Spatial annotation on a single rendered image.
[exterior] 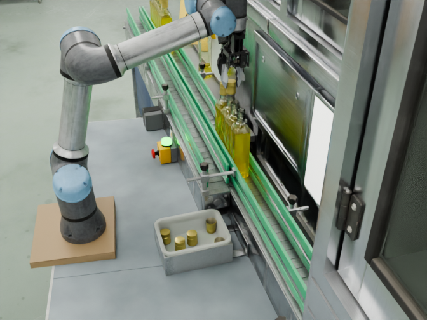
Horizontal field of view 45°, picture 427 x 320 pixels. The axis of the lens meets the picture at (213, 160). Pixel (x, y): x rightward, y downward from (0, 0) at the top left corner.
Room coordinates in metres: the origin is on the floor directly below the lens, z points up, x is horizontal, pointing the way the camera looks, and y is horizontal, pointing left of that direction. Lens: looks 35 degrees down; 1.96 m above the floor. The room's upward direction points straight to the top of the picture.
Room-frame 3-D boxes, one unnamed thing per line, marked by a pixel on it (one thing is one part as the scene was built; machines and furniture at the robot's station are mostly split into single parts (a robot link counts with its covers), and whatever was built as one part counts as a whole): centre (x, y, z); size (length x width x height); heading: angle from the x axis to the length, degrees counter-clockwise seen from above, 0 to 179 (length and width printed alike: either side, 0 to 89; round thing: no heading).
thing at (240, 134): (1.47, -0.09, 0.99); 0.06 x 0.06 x 0.21; 17
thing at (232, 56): (1.56, -0.07, 1.32); 0.09 x 0.08 x 0.12; 17
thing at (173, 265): (1.23, 0.04, 0.79); 0.27 x 0.17 x 0.08; 107
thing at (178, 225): (1.22, 0.07, 0.80); 0.22 x 0.17 x 0.09; 107
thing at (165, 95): (1.92, 0.22, 0.94); 0.07 x 0.04 x 0.13; 107
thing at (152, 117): (2.02, 0.28, 0.79); 0.08 x 0.08 x 0.08; 17
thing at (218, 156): (2.25, 0.20, 0.93); 1.75 x 0.01 x 0.08; 17
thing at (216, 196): (1.37, -0.01, 0.85); 0.09 x 0.04 x 0.07; 107
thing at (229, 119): (1.53, -0.07, 0.99); 0.06 x 0.06 x 0.21; 18
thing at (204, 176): (1.36, 0.01, 0.95); 0.17 x 0.03 x 0.12; 107
